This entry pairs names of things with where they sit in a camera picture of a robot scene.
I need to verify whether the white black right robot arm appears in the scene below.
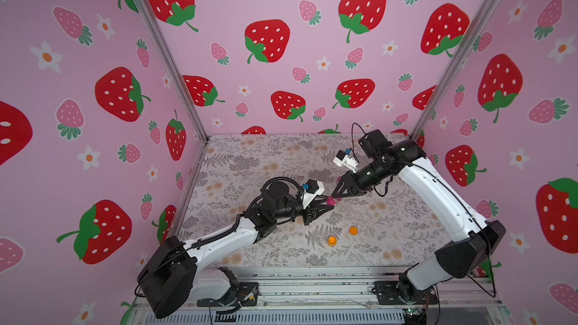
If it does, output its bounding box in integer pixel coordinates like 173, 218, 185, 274
331, 130, 506, 303

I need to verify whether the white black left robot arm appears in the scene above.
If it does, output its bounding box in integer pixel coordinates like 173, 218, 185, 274
135, 177, 334, 319

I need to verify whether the orange paint jar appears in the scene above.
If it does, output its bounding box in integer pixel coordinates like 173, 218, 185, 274
328, 236, 337, 247

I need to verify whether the floral patterned table mat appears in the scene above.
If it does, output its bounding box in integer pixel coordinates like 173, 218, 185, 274
178, 134, 449, 267

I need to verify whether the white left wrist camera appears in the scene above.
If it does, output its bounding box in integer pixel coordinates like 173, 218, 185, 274
302, 179, 325, 209

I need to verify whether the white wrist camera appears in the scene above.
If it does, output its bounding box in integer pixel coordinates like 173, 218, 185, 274
333, 148, 359, 173
302, 179, 325, 209

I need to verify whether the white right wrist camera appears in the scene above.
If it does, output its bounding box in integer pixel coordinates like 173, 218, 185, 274
333, 148, 359, 173

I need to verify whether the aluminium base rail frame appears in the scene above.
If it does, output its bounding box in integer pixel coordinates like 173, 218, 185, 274
126, 265, 511, 325

